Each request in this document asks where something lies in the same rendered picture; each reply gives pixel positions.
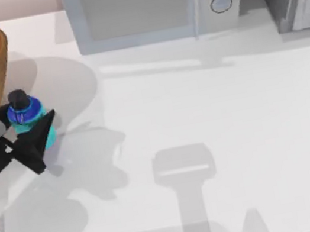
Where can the blue and teal bottle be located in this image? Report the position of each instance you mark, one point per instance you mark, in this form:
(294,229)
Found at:
(30,114)

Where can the microwave knob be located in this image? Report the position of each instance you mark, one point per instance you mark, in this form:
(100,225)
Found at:
(221,3)

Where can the microwave door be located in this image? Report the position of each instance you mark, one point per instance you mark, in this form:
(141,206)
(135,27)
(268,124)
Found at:
(133,8)

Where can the pale microwave oven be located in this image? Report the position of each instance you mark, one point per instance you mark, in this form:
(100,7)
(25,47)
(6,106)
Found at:
(154,8)

